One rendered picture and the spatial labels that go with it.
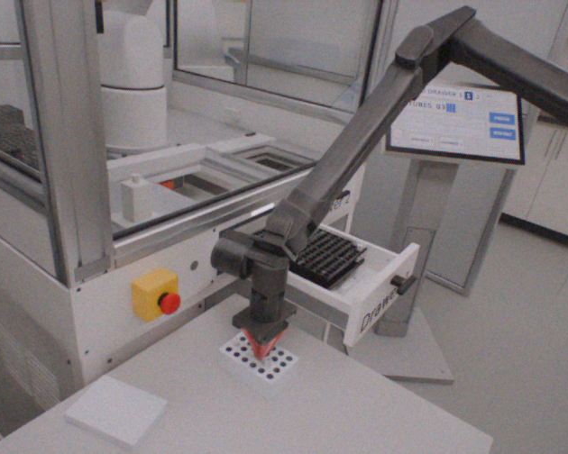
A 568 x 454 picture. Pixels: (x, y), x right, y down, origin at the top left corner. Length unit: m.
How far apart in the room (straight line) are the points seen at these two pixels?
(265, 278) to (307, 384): 0.25
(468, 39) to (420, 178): 1.01
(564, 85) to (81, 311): 0.82
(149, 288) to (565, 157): 3.33
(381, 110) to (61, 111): 0.47
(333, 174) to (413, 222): 1.17
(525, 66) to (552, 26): 1.61
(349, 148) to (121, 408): 0.55
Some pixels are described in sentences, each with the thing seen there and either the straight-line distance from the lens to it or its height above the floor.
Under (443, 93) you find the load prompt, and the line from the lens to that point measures 1.75.
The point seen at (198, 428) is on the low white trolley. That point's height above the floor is 0.76.
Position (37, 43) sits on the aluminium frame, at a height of 1.29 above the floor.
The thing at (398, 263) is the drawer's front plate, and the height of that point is 0.93.
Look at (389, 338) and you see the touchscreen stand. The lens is 2.14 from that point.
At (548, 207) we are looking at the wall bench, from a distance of 3.82.
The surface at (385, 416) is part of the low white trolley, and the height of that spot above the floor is 0.76.
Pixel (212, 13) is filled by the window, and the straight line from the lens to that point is 0.79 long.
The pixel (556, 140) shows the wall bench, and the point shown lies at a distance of 3.73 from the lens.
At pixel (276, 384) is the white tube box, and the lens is 0.77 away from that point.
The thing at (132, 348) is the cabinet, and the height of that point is 0.74.
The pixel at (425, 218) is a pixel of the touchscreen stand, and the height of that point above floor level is 0.67.
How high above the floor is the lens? 1.35
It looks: 27 degrees down
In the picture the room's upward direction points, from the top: 7 degrees clockwise
